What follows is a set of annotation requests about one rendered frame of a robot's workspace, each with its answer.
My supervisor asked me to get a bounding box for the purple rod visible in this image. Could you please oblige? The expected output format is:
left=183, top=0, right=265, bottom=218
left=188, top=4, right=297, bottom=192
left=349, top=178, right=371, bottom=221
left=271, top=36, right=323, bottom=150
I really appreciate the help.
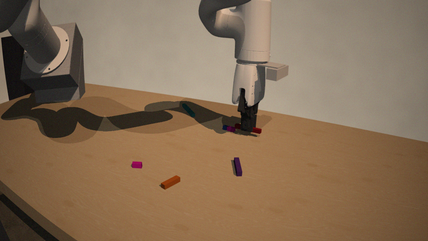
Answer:
left=234, top=157, right=242, bottom=176

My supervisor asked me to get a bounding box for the turquoise rod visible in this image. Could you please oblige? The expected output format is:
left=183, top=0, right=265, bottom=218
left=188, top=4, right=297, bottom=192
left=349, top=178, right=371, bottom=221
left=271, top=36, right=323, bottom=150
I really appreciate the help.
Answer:
left=182, top=103, right=195, bottom=117

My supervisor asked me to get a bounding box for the dark red rod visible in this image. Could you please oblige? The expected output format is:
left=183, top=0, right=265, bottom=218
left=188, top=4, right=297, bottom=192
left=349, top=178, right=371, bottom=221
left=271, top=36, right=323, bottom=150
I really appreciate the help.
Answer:
left=235, top=123, right=262, bottom=134

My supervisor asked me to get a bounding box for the orange rod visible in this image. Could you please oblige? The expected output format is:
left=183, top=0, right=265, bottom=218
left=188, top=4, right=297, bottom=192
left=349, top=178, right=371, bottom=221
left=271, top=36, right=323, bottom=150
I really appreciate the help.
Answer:
left=161, top=175, right=180, bottom=190

